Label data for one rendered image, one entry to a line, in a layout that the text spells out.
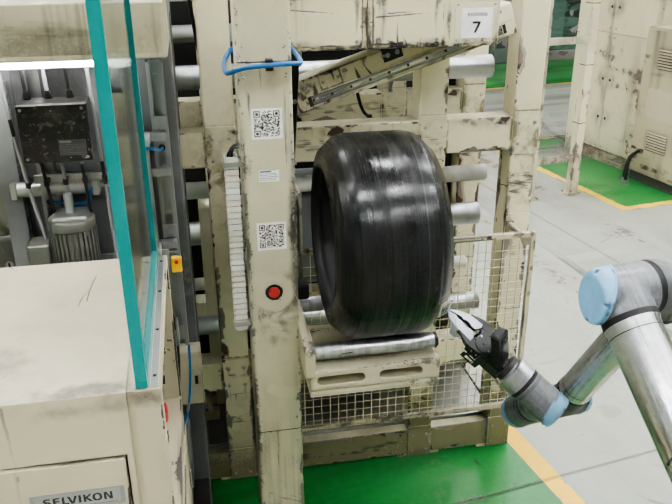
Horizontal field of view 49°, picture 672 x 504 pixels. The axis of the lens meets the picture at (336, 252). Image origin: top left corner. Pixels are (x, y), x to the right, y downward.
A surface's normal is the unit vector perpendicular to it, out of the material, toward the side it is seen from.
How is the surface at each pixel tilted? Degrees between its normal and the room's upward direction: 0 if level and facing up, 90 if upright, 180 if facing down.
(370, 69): 90
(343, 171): 51
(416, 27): 90
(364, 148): 18
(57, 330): 0
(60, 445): 90
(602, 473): 0
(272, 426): 90
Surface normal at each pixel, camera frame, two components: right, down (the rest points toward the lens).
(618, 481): 0.00, -0.92
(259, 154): 0.19, 0.38
